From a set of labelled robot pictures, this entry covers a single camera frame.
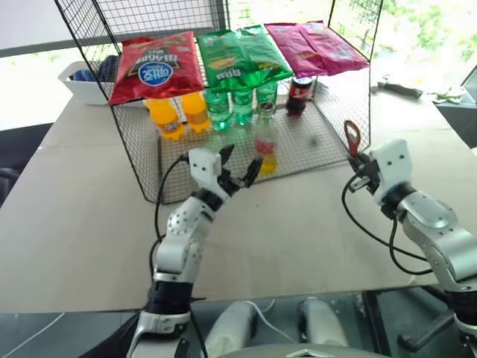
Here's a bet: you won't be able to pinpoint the black wire mesh rack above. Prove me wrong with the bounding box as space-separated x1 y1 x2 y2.
54 0 385 204

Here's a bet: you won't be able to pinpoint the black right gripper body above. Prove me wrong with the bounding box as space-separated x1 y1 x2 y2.
350 158 383 195

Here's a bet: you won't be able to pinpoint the pink chips bag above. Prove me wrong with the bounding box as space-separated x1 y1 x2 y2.
300 21 370 77
264 22 329 78

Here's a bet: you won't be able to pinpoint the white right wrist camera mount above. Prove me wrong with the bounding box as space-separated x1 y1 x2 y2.
367 139 415 206

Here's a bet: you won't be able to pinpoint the grey robot torso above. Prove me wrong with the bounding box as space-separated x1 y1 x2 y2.
208 342 378 358

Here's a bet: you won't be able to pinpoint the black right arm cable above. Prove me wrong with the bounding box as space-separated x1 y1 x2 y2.
341 174 435 276

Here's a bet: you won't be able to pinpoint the green chips bag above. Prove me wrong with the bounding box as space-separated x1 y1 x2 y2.
196 31 262 92
238 25 294 89

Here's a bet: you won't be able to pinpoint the blue bundle in basket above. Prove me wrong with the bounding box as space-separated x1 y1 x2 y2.
72 54 121 84

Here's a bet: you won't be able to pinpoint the black flat tool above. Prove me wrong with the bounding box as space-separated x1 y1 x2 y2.
376 79 424 99

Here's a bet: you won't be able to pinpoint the red chips bag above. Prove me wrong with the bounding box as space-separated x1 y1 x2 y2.
107 31 204 106

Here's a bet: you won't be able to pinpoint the dark cola plastic bottle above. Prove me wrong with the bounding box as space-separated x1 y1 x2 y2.
285 75 316 118

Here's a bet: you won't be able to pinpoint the red bottle opener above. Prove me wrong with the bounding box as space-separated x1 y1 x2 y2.
344 119 362 158

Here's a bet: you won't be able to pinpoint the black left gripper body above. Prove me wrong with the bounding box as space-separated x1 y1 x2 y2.
217 168 248 198

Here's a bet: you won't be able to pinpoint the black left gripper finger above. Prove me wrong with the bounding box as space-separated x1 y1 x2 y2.
238 156 265 188
218 143 236 172

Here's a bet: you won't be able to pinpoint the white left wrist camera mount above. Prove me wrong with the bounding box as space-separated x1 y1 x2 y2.
188 148 233 204

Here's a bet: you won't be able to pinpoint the green leafy scraps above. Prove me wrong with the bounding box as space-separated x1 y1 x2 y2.
427 88 464 104

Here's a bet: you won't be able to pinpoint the white thin cable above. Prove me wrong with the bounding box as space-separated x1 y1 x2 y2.
247 299 300 342

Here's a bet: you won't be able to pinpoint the green soda plastic bottle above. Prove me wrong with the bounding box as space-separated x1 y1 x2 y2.
231 88 259 128
256 81 279 110
204 88 233 132

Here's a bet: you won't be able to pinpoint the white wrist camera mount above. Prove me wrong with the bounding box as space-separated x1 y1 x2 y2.
367 139 415 206
188 148 233 204

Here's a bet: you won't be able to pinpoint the orange soda plastic bottle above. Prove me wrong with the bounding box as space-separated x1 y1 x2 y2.
144 97 186 142
180 92 210 135

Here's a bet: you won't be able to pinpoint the white plastic basket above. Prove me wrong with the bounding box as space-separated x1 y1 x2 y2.
57 60 115 107

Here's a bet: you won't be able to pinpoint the clear glass soda bottle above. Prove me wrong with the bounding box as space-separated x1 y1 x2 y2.
253 102 279 176

